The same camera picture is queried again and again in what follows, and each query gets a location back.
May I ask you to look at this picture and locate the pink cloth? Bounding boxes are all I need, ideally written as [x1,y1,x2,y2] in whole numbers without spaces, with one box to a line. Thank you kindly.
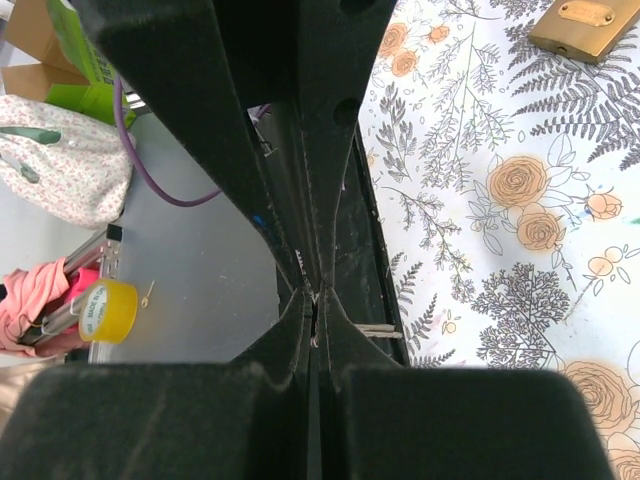
[1,257,88,358]

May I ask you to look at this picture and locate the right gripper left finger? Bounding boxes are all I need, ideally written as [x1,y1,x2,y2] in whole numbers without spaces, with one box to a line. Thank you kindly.
[1,1,311,479]

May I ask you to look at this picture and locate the cardboard box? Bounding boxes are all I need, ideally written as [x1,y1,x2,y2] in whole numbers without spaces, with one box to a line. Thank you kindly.
[1,0,89,102]

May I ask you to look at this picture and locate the aluminium frame rail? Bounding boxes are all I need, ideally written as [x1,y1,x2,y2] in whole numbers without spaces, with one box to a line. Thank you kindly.
[18,223,123,347]

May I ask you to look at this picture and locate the yellow tape roll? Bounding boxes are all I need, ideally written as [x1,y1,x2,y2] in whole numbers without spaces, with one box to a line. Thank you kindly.
[78,279,138,344]

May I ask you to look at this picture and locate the large brass padlock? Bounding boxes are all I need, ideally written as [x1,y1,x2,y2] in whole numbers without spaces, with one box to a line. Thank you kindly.
[528,0,640,64]

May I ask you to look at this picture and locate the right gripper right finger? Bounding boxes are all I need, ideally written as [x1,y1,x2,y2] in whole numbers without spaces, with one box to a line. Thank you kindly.
[299,1,612,479]

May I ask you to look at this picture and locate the green paper box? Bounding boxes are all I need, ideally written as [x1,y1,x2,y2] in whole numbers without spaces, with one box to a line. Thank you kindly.
[46,1,116,126]

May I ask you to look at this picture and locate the floral tablecloth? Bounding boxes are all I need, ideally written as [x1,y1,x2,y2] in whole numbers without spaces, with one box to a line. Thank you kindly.
[360,1,639,479]

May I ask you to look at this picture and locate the floral fabric bag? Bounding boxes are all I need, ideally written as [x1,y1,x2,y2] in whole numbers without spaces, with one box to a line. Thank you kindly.
[1,95,132,230]

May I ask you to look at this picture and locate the brass keys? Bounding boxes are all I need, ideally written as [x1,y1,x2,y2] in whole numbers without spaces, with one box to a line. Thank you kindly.
[355,324,403,339]

